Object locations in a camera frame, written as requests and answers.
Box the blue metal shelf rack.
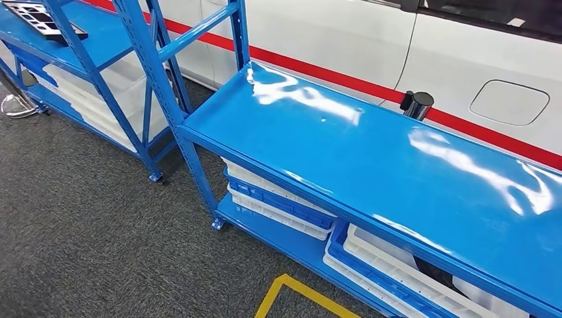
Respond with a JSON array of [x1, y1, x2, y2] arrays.
[[111, 0, 562, 318], [0, 0, 194, 184]]

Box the black plastic panel part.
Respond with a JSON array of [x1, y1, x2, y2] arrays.
[[2, 0, 89, 45]]

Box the white car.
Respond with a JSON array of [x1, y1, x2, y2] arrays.
[[136, 0, 562, 176]]

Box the black stanchion post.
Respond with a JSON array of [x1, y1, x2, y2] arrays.
[[399, 91, 435, 121]]

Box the black ribbed hose part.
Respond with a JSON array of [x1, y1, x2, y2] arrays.
[[414, 256, 455, 287]]

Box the chrome stanchion post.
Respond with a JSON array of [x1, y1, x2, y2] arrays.
[[0, 70, 41, 119]]

